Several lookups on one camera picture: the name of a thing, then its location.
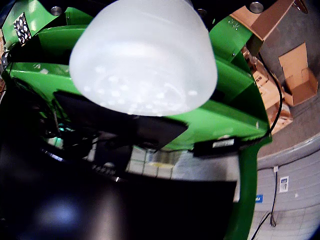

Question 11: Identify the white wall sign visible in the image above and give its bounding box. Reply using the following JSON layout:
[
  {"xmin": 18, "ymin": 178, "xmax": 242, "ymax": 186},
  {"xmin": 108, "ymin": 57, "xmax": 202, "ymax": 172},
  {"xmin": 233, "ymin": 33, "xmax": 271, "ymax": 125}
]
[{"xmin": 279, "ymin": 175, "xmax": 290, "ymax": 194}]

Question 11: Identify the black power brick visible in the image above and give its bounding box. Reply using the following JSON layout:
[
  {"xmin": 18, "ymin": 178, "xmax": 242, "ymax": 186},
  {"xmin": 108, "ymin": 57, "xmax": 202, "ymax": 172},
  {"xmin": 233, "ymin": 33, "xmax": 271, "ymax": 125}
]
[{"xmin": 192, "ymin": 136, "xmax": 241, "ymax": 158}]

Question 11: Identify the flattened printed carton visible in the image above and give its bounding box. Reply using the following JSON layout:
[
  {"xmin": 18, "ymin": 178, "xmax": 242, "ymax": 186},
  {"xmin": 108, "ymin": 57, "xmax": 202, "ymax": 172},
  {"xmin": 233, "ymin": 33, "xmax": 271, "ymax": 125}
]
[{"xmin": 13, "ymin": 12, "xmax": 33, "ymax": 46}]

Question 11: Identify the frosted cap teal label bottle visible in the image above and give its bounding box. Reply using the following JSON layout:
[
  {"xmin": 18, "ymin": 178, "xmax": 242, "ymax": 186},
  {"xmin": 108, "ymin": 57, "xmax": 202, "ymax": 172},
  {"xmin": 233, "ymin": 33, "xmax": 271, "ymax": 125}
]
[{"xmin": 68, "ymin": 0, "xmax": 218, "ymax": 117}]

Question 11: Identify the divided cardboard box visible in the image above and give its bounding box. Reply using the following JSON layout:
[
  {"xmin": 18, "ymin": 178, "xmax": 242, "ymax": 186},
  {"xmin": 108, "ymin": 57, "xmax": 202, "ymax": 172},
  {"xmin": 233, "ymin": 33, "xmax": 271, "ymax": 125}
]
[{"xmin": 229, "ymin": 0, "xmax": 309, "ymax": 57}]

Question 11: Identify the thin black wall cable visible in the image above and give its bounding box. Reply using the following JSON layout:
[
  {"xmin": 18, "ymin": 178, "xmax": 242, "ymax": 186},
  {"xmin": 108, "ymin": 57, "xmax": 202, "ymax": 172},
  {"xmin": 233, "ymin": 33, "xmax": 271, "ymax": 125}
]
[{"xmin": 269, "ymin": 166, "xmax": 280, "ymax": 228}]

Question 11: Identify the thick black cable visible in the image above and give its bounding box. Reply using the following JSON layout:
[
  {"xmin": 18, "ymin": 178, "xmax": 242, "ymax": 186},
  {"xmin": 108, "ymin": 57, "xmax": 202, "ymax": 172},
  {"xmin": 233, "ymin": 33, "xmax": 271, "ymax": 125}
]
[{"xmin": 237, "ymin": 52, "xmax": 284, "ymax": 151}]

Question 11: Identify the small open cardboard box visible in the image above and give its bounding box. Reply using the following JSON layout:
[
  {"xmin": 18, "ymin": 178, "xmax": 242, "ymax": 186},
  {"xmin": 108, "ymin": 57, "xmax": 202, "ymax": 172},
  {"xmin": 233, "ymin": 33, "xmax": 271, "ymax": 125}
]
[{"xmin": 278, "ymin": 42, "xmax": 319, "ymax": 107}]

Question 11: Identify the green metal shelf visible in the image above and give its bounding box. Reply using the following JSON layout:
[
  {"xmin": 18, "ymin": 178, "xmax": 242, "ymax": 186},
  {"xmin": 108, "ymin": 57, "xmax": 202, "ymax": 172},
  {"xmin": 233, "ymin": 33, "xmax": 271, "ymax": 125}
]
[{"xmin": 0, "ymin": 0, "xmax": 273, "ymax": 240}]

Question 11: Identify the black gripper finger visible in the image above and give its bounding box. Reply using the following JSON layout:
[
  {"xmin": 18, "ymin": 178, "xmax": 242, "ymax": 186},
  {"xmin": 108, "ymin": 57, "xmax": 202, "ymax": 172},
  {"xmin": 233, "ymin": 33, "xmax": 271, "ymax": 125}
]
[
  {"xmin": 39, "ymin": 0, "xmax": 117, "ymax": 16},
  {"xmin": 191, "ymin": 0, "xmax": 282, "ymax": 31}
]

